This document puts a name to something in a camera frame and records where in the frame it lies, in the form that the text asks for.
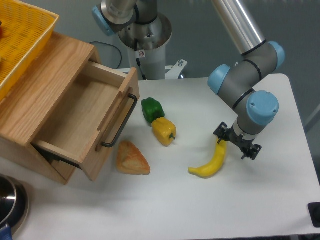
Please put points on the yellow plastic basket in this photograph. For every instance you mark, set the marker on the yellow plastic basket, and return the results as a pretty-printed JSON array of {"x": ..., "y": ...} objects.
[{"x": 24, "y": 31}]

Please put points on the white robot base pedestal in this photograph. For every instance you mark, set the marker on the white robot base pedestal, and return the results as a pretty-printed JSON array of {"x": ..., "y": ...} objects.
[{"x": 146, "y": 47}]

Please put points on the green bell pepper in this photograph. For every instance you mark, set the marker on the green bell pepper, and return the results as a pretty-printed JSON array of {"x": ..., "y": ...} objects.
[{"x": 152, "y": 110}]

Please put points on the blue object at corner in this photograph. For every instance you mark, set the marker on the blue object at corner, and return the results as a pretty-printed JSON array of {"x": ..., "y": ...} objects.
[{"x": 5, "y": 232}]

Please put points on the yellow banana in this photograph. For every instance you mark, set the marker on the yellow banana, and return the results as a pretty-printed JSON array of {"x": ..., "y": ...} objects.
[{"x": 214, "y": 165}]

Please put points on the white mounting bracket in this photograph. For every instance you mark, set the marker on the white mounting bracket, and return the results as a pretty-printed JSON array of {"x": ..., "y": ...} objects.
[{"x": 175, "y": 71}]

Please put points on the wooden drawer cabinet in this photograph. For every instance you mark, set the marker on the wooden drawer cabinet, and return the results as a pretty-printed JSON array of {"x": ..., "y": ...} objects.
[{"x": 35, "y": 96}]

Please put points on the yellow bell pepper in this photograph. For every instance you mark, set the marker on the yellow bell pepper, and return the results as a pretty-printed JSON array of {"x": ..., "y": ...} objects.
[{"x": 164, "y": 130}]

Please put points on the black drawer handle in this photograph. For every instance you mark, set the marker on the black drawer handle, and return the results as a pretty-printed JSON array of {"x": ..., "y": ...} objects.
[{"x": 122, "y": 126}]

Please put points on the toasted bread piece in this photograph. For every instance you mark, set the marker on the toasted bread piece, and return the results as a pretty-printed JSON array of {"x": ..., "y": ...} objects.
[{"x": 130, "y": 160}]

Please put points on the open wooden drawer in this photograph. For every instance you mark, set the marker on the open wooden drawer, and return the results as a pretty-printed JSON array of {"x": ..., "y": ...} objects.
[{"x": 90, "y": 112}]

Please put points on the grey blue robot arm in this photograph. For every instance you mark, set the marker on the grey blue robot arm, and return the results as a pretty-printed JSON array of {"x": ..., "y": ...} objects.
[{"x": 234, "y": 85}]

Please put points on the black metal pot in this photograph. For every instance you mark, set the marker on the black metal pot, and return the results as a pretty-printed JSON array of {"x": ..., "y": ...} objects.
[{"x": 14, "y": 203}]

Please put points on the black object at table edge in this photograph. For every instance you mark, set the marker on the black object at table edge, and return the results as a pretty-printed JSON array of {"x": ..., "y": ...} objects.
[{"x": 314, "y": 211}]

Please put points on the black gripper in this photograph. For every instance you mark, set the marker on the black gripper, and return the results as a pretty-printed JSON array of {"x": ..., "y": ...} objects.
[{"x": 248, "y": 149}]

